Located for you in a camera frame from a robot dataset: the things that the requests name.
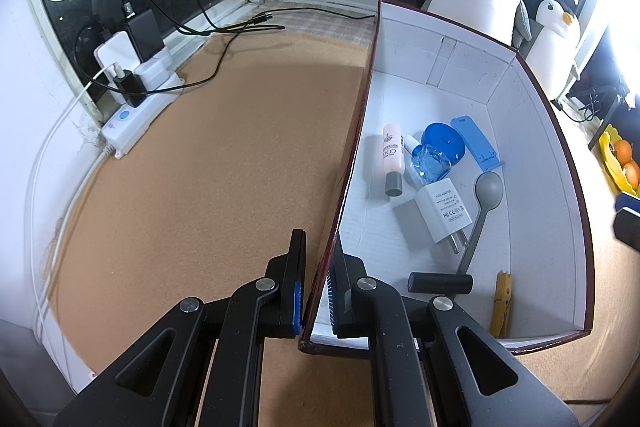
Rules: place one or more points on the wooden clothespin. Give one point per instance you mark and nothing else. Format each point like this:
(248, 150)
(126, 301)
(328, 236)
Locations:
(500, 317)

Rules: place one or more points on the red cardboard box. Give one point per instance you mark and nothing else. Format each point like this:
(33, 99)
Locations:
(422, 69)

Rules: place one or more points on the clear blue sanitizer bottle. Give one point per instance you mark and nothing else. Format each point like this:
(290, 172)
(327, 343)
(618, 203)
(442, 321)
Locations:
(428, 164)

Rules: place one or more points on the small plush penguin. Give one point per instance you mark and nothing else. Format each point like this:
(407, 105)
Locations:
(551, 54)

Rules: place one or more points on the yellow fruit bowl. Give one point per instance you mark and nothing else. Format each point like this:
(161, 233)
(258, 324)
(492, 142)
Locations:
(612, 166)

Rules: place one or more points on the orange fruit back left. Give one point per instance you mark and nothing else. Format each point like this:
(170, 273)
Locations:
(623, 152)

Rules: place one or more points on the orange fruit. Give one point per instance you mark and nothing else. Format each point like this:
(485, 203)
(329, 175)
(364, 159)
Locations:
(632, 174)
(623, 152)

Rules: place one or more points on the white power adapter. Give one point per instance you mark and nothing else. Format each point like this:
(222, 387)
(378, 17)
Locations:
(118, 49)

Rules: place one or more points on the grey spoon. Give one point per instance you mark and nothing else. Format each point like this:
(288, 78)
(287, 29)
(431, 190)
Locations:
(488, 191)

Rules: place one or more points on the black power adapter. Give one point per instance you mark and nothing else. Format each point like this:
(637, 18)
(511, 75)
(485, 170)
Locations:
(145, 35)

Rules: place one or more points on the small black plug charger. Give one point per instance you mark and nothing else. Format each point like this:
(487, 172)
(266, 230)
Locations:
(130, 86)

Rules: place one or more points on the orange fruit front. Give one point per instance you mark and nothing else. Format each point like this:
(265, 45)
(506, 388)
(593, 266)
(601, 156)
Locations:
(632, 174)

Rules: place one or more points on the white power strip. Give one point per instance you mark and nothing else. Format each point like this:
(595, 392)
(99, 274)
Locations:
(126, 127)

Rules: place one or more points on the white usb charger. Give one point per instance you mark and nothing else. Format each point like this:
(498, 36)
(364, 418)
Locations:
(444, 213)

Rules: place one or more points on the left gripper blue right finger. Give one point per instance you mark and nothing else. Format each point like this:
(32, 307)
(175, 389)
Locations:
(345, 270)

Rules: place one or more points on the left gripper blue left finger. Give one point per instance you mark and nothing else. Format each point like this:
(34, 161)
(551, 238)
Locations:
(282, 314)

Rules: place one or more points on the pink cosmetic bottle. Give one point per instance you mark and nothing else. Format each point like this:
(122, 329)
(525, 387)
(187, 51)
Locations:
(393, 159)

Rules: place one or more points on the black lipstick tube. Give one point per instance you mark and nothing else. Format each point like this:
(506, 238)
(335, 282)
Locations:
(439, 283)

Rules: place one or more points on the blue phone stand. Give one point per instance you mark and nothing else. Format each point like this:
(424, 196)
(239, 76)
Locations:
(476, 142)

